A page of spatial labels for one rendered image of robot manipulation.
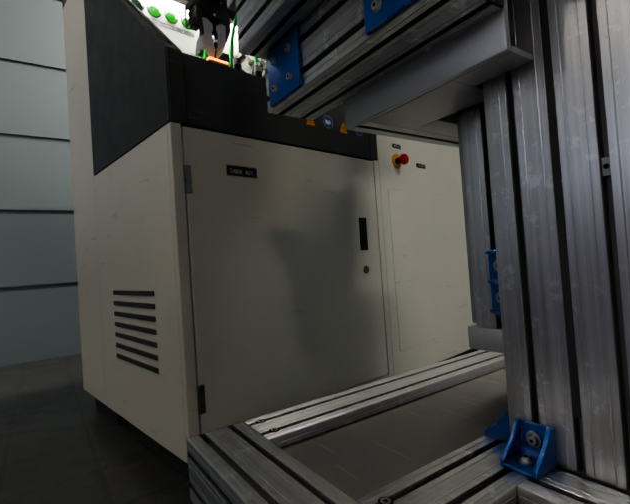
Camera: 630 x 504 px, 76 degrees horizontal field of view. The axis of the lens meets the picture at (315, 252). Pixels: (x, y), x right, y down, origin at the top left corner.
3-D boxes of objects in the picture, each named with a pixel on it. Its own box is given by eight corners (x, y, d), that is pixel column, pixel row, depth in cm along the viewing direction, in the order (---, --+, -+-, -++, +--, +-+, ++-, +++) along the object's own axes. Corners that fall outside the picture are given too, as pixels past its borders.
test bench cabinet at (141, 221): (191, 502, 83) (168, 120, 85) (106, 429, 125) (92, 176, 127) (396, 403, 131) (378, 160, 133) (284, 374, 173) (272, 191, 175)
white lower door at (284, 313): (201, 447, 85) (182, 124, 86) (196, 444, 86) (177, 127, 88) (390, 373, 129) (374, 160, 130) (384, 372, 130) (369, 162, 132)
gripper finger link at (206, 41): (204, 68, 100) (202, 31, 100) (216, 58, 95) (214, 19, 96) (192, 64, 98) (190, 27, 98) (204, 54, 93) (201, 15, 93)
